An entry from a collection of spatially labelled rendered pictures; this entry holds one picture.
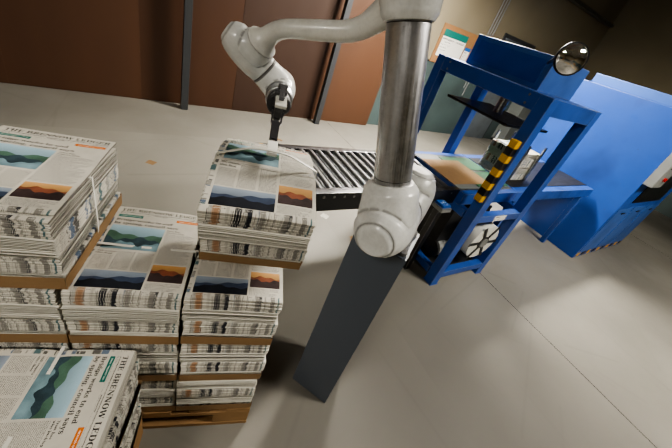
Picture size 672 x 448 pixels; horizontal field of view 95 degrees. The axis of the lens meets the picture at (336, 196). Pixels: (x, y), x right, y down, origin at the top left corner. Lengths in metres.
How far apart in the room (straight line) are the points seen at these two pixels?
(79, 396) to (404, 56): 1.17
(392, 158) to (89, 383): 1.01
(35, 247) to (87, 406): 0.44
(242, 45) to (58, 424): 1.10
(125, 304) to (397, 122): 0.87
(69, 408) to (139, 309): 0.27
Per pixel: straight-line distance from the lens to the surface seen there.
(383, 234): 0.78
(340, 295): 1.28
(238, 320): 1.09
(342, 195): 1.69
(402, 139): 0.77
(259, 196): 0.81
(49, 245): 0.96
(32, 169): 1.09
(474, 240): 2.69
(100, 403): 1.15
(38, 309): 1.15
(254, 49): 1.07
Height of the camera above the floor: 1.62
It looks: 30 degrees down
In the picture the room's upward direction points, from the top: 20 degrees clockwise
